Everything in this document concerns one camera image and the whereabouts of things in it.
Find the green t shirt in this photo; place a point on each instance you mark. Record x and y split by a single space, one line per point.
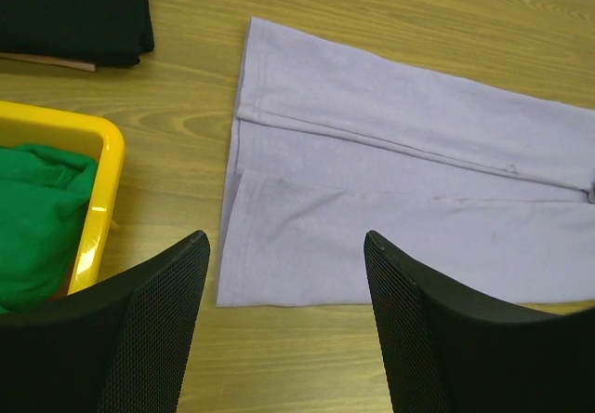
45 192

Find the yellow plastic bin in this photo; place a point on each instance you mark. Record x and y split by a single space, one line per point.
85 134

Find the folded black t shirt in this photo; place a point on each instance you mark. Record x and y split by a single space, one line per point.
113 33

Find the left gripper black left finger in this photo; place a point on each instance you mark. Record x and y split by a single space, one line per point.
121 345

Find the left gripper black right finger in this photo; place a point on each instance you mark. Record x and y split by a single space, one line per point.
449 348

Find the purple t shirt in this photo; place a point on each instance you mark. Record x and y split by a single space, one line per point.
328 142

